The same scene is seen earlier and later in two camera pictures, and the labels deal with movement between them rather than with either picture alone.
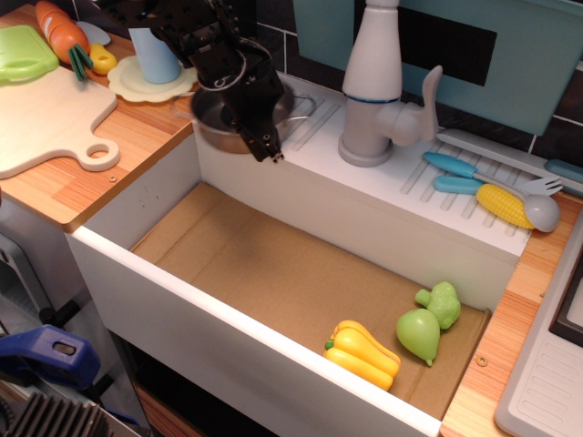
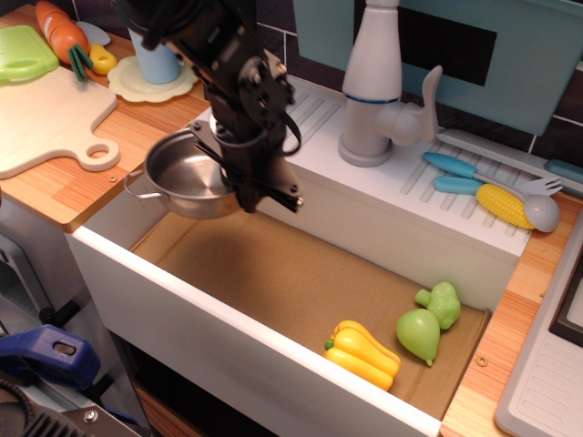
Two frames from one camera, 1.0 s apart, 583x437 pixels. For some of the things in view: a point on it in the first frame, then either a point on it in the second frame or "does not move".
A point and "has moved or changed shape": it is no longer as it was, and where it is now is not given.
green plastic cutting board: (24, 55) does not move
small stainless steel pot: (215, 127) has moved or changed shape
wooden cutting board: (53, 114) does not move
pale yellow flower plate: (127, 81) does not move
